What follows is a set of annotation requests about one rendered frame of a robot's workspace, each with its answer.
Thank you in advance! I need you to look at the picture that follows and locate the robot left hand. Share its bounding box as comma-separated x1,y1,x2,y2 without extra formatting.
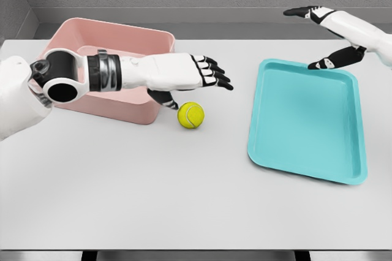
146,53,234,111

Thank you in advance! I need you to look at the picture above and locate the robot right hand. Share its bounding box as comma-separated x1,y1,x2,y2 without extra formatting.
283,6,376,70

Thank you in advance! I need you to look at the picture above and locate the yellow tennis ball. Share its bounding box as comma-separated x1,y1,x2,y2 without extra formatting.
177,101,205,130

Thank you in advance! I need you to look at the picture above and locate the pink basket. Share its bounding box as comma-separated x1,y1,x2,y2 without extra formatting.
36,17,176,126

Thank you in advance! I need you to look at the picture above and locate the blue tray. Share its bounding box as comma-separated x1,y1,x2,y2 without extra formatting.
246,58,368,186

